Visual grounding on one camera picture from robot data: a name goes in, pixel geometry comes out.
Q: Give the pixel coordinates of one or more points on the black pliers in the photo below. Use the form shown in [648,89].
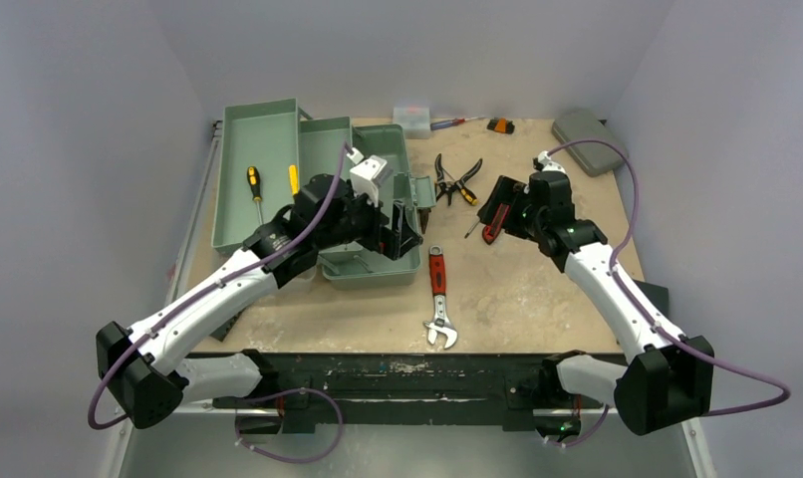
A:
[446,184]

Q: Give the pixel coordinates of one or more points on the red black utility knife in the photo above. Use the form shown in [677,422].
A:
[493,228]

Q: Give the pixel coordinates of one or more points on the black block right edge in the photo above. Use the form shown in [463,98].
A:
[658,295]

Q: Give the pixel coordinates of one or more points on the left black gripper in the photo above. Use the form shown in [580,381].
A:
[378,220]

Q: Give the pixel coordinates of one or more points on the blue red screwdriver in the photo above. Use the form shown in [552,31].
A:
[448,123]

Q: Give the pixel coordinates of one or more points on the orange black hex key set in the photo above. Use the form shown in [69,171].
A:
[501,125]

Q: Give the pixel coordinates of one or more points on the aluminium frame rail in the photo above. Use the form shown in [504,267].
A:
[122,430]

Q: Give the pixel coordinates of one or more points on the grey green case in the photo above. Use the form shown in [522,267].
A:
[589,142]

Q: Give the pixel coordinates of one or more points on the black yellow phillips screwdriver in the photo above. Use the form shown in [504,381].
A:
[254,181]

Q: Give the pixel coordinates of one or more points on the yellow handle screwdriver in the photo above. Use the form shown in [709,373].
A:
[294,178]

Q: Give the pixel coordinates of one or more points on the clear small parts box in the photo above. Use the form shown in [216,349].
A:
[414,120]

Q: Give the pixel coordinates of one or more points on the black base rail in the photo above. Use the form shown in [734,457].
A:
[503,390]

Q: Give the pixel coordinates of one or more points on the green plastic tool box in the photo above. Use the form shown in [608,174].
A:
[272,136]

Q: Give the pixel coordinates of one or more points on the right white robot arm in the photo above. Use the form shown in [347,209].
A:
[667,376]

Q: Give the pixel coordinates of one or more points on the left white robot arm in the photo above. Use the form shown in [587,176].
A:
[147,368]

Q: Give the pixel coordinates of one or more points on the red adjustable wrench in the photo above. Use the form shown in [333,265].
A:
[440,324]

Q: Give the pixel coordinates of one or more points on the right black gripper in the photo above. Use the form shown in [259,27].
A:
[503,206]

